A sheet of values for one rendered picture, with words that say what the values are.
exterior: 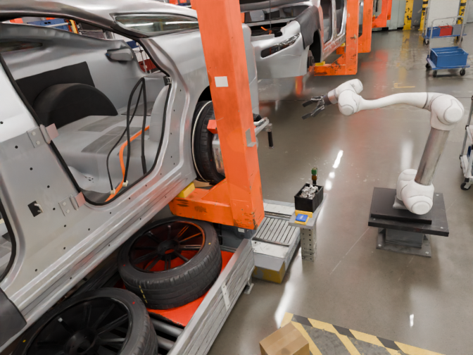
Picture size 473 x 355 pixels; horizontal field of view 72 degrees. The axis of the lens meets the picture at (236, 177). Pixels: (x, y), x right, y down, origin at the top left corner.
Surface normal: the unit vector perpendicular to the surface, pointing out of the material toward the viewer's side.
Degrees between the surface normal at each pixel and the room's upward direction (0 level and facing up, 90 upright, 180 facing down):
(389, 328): 0
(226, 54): 90
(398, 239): 90
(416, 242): 90
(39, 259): 92
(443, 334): 0
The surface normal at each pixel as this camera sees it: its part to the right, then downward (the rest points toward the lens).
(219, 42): -0.43, 0.48
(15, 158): 0.88, 0.05
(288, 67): 0.26, 0.61
